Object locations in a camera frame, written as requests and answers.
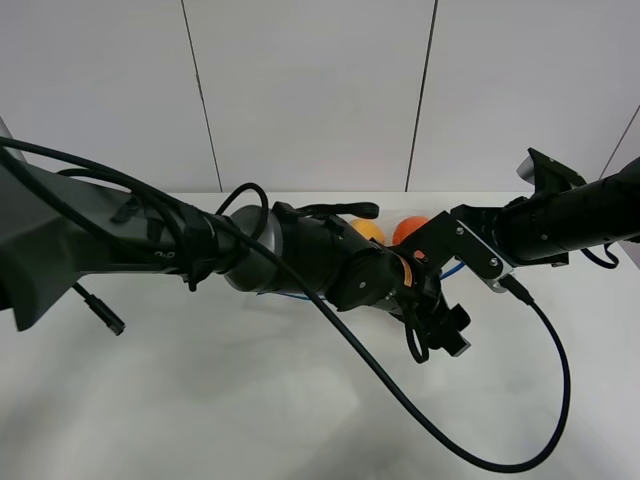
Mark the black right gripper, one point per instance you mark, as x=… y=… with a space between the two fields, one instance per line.
x=445 y=238

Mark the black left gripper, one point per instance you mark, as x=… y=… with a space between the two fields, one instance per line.
x=385 y=280

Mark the clear zip bag blue seal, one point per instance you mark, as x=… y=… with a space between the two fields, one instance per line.
x=452 y=270

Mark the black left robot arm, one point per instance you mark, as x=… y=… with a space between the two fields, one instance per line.
x=64 y=217

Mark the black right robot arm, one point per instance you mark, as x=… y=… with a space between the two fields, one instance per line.
x=564 y=214

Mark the yellow pear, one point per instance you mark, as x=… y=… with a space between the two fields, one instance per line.
x=369 y=230

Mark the orange fruit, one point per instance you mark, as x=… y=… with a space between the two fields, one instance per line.
x=406 y=227

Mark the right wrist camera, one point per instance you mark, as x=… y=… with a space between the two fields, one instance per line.
x=547 y=175

